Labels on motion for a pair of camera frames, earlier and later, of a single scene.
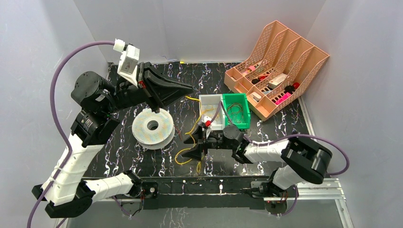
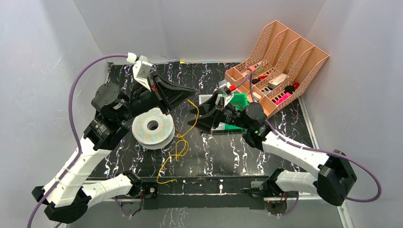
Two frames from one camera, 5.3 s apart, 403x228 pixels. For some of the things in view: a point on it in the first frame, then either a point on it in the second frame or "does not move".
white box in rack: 273,82 does not move
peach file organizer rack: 276,72 does not move
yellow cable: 198,166 -> 177,155
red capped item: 296,85 does not move
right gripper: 195,154 -> 206,123
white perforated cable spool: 153,130 does not move
